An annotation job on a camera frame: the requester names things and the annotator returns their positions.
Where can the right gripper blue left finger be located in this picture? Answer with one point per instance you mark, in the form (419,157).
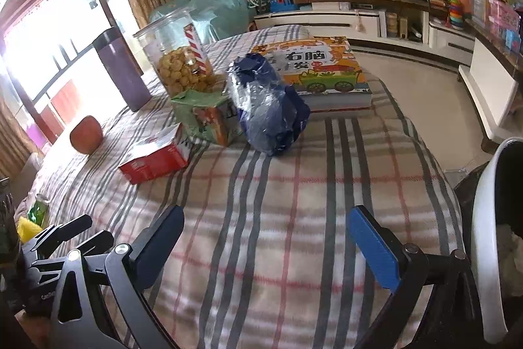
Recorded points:
(152,248)

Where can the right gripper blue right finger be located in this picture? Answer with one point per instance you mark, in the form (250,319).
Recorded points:
(380,247)

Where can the black white trash bin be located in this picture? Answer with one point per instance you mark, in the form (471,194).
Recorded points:
(490,199)

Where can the white crumpled trash in bin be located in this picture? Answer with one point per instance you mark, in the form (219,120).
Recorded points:
(512,266)

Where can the yellow toy block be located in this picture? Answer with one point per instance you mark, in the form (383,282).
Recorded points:
(27,229)

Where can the plaid tablecloth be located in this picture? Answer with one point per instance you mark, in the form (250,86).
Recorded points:
(264,260)

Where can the red white cardboard box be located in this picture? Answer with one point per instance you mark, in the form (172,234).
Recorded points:
(162,153)

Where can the red apple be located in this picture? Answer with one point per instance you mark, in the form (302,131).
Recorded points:
(87,135)

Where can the green drink carton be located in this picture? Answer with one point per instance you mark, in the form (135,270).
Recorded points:
(209,116)

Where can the blue crumpled plastic bag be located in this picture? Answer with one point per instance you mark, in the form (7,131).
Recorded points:
(271,113)

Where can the purple thermos bottle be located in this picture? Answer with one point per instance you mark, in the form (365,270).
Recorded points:
(121,65)

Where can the cluttered coffee table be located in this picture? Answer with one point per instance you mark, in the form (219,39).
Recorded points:
(493,81)

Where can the clear cookie jar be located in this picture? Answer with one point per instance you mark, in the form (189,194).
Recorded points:
(173,47)

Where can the white TV cabinet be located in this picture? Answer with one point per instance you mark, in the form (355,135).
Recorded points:
(417,27)

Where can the teal covered bundle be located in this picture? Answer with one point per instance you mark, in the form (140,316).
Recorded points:
(214,20)

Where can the pink toy box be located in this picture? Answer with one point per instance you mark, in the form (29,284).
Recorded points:
(504,23)

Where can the rainbow stacking ring toy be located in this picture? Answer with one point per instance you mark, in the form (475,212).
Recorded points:
(456,14)

